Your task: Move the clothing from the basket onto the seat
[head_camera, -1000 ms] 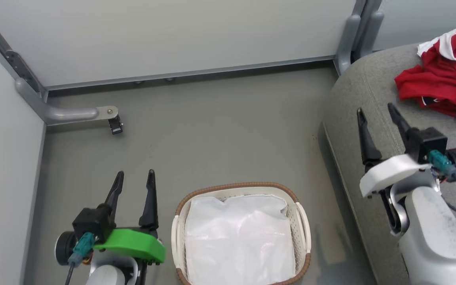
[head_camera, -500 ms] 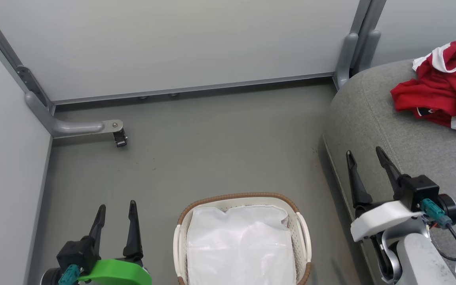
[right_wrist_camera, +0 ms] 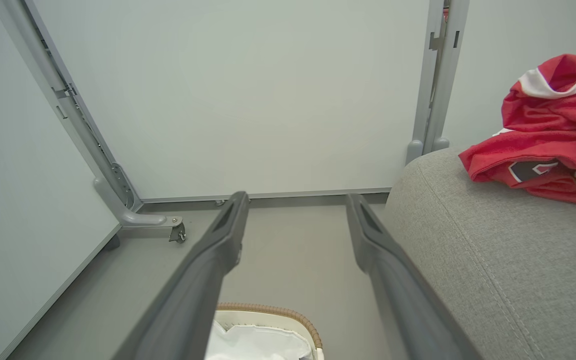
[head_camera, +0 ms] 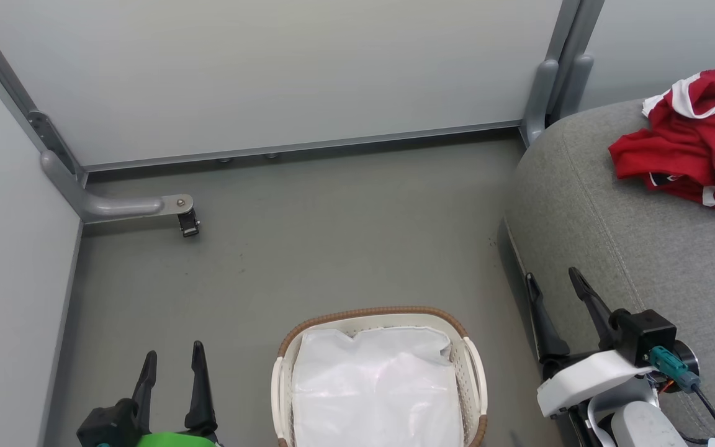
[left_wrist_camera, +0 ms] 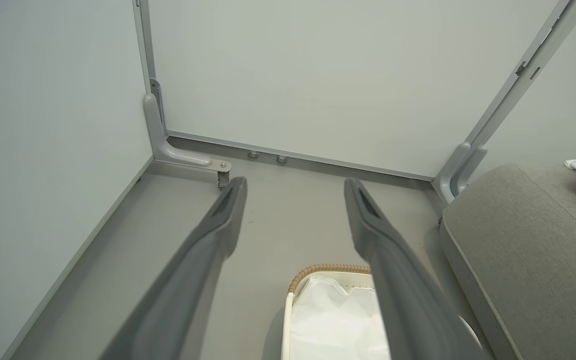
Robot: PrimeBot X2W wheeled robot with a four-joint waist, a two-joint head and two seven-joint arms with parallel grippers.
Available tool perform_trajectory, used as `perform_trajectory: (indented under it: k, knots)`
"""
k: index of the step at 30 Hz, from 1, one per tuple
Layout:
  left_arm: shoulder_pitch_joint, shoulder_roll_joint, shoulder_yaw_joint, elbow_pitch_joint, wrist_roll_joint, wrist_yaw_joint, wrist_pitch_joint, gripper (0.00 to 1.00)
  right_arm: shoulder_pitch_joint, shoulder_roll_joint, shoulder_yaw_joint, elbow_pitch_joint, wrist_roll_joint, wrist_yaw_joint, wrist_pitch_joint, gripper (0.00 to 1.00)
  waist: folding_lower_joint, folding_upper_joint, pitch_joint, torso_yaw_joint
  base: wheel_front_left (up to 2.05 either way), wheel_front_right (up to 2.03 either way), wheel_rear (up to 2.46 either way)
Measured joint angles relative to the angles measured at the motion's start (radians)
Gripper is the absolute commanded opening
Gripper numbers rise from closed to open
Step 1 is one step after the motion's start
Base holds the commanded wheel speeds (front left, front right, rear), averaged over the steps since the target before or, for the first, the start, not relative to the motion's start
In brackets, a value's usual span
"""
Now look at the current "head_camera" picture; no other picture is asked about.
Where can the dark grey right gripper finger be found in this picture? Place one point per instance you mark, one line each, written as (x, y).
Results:
(599, 313)
(545, 332)

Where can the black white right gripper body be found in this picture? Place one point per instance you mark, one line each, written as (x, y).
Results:
(646, 332)

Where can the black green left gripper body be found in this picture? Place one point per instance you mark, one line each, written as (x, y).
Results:
(112, 425)

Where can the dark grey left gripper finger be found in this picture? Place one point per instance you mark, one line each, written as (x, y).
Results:
(200, 403)
(145, 391)

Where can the red jersey with white stripe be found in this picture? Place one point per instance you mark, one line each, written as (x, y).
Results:
(674, 149)

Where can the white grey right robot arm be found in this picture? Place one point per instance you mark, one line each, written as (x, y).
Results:
(643, 428)

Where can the white basket with brown rim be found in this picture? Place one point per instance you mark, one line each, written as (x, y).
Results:
(475, 379)

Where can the white basket liner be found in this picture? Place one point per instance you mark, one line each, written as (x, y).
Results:
(376, 391)

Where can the grey fabric sofa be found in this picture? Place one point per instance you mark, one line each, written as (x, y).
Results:
(612, 248)

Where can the black partition foot caster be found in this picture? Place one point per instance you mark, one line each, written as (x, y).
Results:
(188, 225)

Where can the grey partition corner post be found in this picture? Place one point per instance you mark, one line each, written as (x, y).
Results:
(544, 93)

